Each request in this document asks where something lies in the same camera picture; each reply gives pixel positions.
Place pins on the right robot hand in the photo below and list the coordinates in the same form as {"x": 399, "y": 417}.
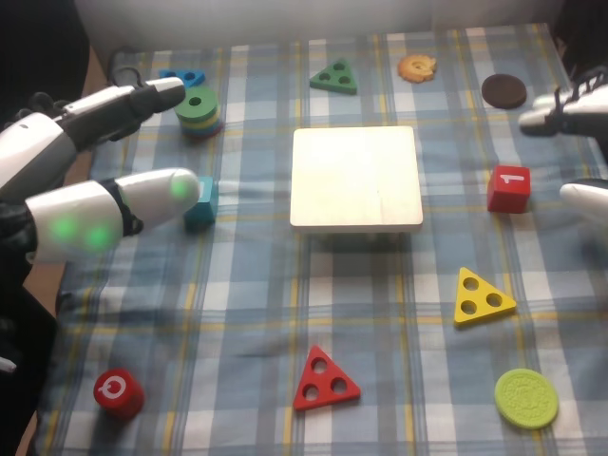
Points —
{"x": 586, "y": 116}

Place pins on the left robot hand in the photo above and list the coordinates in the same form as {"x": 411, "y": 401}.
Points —
{"x": 71, "y": 223}

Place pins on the red cube with number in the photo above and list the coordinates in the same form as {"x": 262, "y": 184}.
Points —
{"x": 508, "y": 190}

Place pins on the blue cube block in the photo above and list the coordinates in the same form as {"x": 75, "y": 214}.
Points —
{"x": 205, "y": 209}

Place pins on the red cylinder with symbol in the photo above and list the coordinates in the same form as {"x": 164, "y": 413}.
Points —
{"x": 119, "y": 394}

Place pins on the blue triangle with holes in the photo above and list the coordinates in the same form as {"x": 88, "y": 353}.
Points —
{"x": 195, "y": 77}

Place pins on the yellow triangle with holes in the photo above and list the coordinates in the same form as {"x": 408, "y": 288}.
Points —
{"x": 468, "y": 316}

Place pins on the green triangle with holes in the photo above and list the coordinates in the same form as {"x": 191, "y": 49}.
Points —
{"x": 335, "y": 78}

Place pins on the red triangle with holes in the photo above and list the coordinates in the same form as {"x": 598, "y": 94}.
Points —
{"x": 323, "y": 399}

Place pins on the brown round toy cookie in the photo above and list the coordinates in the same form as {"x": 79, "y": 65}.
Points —
{"x": 504, "y": 91}

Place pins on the tan toy cookie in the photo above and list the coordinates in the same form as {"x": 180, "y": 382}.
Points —
{"x": 417, "y": 69}

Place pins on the blue plaid cloth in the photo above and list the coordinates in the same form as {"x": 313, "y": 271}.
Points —
{"x": 266, "y": 304}

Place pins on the small light wooden table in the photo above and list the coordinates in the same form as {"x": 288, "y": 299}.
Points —
{"x": 356, "y": 176}

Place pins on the green round toy cookie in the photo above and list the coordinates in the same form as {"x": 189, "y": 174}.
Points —
{"x": 526, "y": 400}

